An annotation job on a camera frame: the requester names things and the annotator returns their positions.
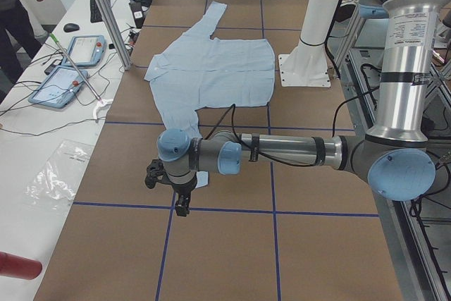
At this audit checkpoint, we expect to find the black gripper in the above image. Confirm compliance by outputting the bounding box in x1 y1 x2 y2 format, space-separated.
172 177 197 216

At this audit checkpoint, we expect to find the light blue button shirt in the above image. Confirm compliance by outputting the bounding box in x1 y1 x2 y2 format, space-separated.
144 2 275 185

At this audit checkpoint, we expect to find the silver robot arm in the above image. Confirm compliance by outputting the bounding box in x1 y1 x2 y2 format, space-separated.
145 0 449 216

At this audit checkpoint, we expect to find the clear plastic bag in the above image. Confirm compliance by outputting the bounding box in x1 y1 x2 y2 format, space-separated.
25 140 94 207

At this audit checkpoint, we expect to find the near blue teach pendant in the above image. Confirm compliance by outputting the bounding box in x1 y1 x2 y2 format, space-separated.
28 66 84 109

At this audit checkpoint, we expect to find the blue teach pendant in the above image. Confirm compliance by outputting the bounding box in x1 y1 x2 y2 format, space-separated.
28 66 84 109
66 35 106 68

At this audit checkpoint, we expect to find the red cylinder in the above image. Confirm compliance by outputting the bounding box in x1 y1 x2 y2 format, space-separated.
1 252 42 280

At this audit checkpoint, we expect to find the far blue teach pendant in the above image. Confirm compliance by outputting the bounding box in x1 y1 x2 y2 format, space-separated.
66 35 106 68

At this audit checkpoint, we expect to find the black keyboard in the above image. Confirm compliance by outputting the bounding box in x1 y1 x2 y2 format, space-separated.
89 0 103 23

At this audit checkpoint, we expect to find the black computer mouse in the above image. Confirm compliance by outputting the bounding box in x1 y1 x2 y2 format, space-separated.
63 23 80 32

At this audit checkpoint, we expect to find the long grabber stick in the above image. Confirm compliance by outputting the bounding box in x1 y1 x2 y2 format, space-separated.
49 33 113 121

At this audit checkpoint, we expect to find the standing person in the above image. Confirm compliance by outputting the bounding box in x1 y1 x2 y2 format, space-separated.
1 0 42 84

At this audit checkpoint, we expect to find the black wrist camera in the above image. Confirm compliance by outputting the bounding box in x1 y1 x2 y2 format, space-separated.
144 159 167 189

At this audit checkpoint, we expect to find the white camera stand pillar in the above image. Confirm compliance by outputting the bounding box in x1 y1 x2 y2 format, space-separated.
278 0 340 87

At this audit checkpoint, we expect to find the aluminium frame post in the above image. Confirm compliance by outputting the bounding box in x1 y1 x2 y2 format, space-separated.
95 0 131 70

